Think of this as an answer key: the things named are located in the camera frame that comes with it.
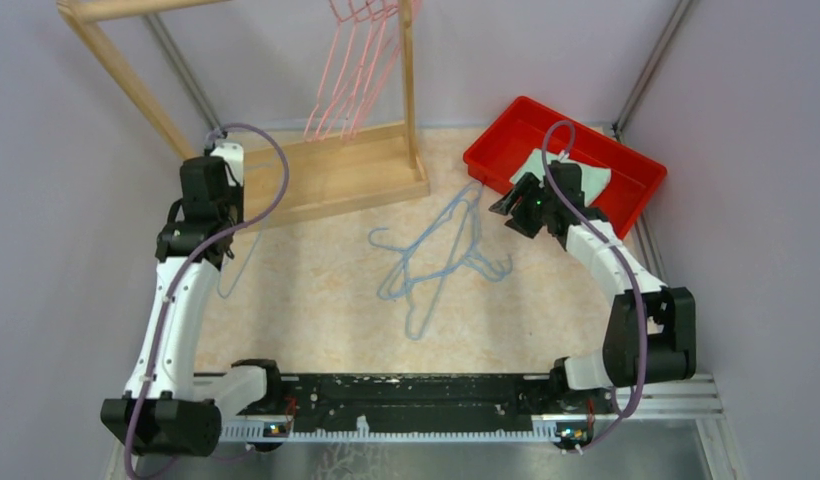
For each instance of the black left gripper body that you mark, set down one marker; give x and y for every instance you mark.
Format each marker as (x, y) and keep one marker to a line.
(235, 221)

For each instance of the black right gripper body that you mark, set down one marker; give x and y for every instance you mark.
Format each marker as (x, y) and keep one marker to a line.
(529, 214)

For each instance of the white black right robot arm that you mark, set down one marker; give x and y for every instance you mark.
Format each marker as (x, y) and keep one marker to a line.
(650, 335)

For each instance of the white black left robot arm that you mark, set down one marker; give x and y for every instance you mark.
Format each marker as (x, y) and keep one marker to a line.
(161, 411)

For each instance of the red plastic bin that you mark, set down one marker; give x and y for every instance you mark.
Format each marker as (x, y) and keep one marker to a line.
(506, 144)

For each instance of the light green folded cloth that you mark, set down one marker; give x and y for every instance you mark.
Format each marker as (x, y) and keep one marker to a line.
(594, 180)

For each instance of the wooden hanger rack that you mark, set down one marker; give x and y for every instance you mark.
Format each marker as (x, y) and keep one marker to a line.
(379, 166)

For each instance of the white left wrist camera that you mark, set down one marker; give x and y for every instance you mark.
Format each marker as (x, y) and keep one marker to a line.
(234, 156)

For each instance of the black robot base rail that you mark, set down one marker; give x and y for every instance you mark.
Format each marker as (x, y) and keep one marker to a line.
(417, 405)

